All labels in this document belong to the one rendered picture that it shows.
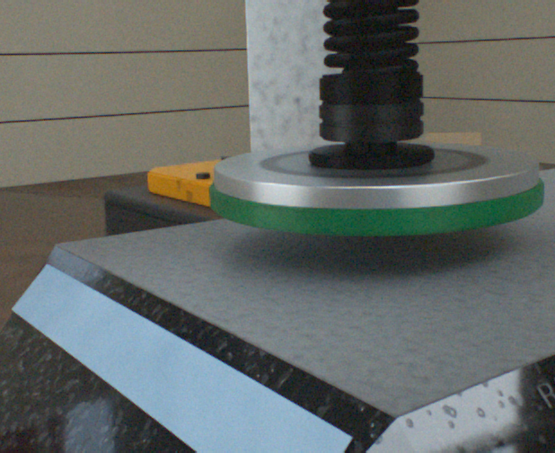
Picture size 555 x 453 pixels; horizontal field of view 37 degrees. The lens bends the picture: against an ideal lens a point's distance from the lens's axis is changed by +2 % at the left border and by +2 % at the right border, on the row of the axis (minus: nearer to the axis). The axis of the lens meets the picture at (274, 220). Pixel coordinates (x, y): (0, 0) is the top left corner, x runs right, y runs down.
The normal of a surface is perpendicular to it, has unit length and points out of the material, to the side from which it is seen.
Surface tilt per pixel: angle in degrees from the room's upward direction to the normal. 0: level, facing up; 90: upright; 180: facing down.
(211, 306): 0
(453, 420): 45
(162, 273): 0
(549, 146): 90
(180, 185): 90
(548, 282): 0
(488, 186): 90
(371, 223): 90
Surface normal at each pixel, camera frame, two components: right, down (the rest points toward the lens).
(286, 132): -0.39, 0.20
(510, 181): 0.66, 0.14
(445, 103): -0.83, 0.14
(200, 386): -0.61, -0.58
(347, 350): -0.03, -0.98
